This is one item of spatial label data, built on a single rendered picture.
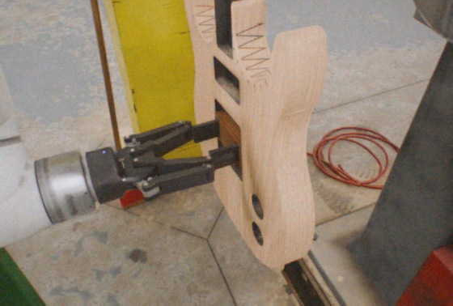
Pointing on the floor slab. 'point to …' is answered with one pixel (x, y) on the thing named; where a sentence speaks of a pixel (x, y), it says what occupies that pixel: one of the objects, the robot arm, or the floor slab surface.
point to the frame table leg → (15, 284)
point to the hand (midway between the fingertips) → (226, 139)
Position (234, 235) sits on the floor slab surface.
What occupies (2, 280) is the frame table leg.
